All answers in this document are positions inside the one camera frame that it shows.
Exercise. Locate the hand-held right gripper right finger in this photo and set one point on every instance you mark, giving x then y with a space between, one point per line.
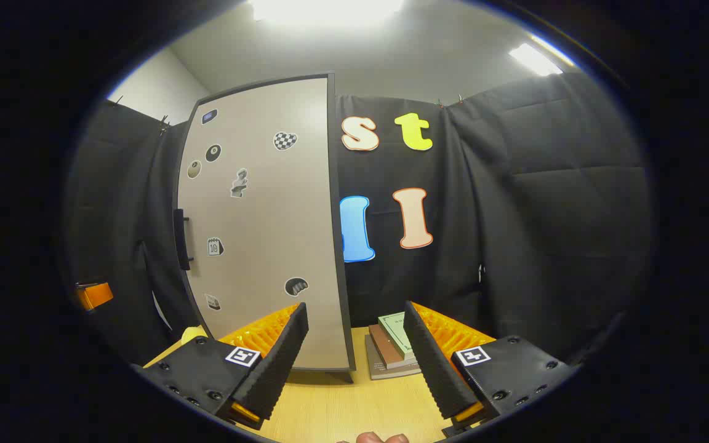
431 363

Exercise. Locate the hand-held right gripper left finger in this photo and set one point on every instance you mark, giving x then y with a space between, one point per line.
280 363

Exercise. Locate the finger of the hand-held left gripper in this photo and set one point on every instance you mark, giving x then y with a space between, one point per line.
95 295

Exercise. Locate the dark grey cabinet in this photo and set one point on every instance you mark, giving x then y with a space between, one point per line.
341 277

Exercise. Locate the grey cabinet door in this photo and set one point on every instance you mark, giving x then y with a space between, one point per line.
268 215

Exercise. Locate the brown book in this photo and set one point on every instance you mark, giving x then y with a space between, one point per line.
386 351

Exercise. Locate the black backdrop cloth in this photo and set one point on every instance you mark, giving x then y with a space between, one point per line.
545 215

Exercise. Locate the ceiling light panel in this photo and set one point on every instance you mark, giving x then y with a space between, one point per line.
536 59

